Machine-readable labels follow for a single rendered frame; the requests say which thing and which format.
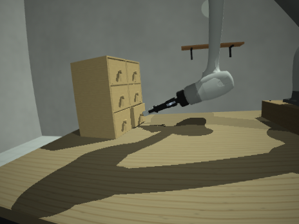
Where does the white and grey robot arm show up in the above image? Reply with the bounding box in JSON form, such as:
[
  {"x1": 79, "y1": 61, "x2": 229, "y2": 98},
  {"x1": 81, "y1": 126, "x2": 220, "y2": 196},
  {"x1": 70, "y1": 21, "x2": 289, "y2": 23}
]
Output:
[{"x1": 184, "y1": 0, "x2": 299, "y2": 106}]

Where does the tan wooden chest of drawers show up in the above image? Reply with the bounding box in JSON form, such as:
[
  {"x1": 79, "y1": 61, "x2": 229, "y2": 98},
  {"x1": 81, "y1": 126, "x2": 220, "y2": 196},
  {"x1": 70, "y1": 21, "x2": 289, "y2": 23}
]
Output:
[{"x1": 70, "y1": 55, "x2": 142, "y2": 139}]

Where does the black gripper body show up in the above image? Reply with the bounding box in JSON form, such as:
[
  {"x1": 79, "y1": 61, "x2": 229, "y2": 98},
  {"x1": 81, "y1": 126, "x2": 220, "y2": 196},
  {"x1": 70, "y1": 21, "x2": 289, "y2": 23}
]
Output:
[{"x1": 169, "y1": 90, "x2": 189, "y2": 107}]

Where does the tan wooden drawer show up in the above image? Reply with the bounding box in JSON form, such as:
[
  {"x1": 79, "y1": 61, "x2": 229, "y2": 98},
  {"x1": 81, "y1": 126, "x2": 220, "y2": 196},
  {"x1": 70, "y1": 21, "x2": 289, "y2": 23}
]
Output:
[
  {"x1": 113, "y1": 108, "x2": 131, "y2": 137},
  {"x1": 130, "y1": 103, "x2": 146, "y2": 127},
  {"x1": 128, "y1": 84, "x2": 142, "y2": 105},
  {"x1": 108, "y1": 59, "x2": 127, "y2": 84},
  {"x1": 126, "y1": 62, "x2": 140, "y2": 82},
  {"x1": 110, "y1": 85, "x2": 130, "y2": 111}
]

